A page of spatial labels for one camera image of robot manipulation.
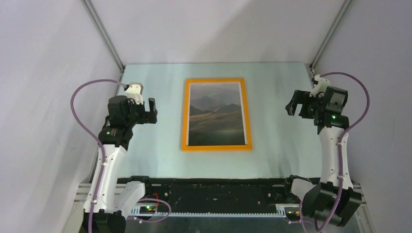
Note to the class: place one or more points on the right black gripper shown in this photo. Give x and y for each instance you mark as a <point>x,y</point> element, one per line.
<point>301,97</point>

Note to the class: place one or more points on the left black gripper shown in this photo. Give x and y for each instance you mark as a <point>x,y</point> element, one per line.
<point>152,113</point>

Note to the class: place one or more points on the orange wooden picture frame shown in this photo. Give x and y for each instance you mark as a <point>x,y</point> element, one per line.
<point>185,112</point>

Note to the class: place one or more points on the landscape photo print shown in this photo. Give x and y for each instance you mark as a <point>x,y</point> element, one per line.
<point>217,115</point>

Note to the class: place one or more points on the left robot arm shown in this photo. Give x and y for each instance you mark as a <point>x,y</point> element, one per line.
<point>103,211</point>

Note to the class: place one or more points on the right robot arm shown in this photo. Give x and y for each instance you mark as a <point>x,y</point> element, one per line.
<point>333,199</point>

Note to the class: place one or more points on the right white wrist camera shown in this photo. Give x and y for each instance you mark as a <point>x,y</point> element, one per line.
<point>320,86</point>

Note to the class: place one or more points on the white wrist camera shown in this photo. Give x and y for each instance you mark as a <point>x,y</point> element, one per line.
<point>320,86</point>
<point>134,91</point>

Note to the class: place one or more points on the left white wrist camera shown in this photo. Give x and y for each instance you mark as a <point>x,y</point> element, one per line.
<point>134,91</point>

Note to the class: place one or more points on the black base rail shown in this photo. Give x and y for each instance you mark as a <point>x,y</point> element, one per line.
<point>218,196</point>

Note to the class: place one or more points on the left aluminium corner post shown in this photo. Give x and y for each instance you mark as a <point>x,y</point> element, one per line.
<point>101,30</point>

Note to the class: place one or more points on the aluminium corner post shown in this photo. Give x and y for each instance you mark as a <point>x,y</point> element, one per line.
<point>345,7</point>
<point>101,30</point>

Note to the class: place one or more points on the right aluminium corner post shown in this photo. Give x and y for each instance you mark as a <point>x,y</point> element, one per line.
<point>345,7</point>

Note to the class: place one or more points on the aluminium frame front rail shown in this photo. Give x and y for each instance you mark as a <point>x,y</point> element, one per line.
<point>282,210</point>

